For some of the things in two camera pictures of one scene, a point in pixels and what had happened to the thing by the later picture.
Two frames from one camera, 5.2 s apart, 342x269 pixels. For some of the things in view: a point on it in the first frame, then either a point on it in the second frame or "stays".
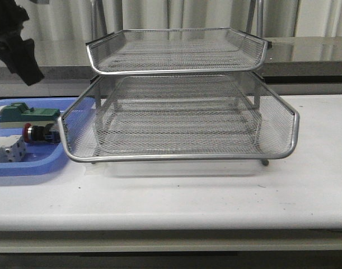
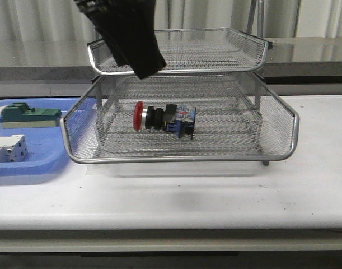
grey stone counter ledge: x=291 y=61 stays
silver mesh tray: x=236 y=116 stays
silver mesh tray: x=177 y=50 stays
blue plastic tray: x=40 y=159 stays
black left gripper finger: x=18 y=55 → x=99 y=12
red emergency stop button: x=49 y=133 → x=179 y=119
